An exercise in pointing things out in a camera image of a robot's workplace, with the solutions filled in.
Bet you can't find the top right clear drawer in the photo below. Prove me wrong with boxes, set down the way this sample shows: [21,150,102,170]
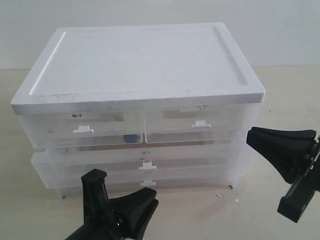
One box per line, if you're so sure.
[144,103,259,144]

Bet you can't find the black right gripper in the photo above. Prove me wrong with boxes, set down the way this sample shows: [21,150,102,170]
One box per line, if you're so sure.
[246,127,320,222]

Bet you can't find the top left clear drawer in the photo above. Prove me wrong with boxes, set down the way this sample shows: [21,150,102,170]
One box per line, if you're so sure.
[19,110,143,149]

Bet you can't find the wide clear drawer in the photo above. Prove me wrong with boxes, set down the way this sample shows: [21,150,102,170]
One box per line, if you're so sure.
[38,167,241,197]
[31,145,238,179]

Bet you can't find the white translucent drawer cabinet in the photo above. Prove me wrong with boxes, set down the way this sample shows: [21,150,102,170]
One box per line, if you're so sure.
[11,22,266,200]

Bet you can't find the key bunch with blue fob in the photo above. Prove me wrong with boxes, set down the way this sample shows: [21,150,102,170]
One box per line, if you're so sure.
[123,134,140,144]

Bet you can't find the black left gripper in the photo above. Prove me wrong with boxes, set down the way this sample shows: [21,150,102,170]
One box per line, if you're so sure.
[66,169,159,240]

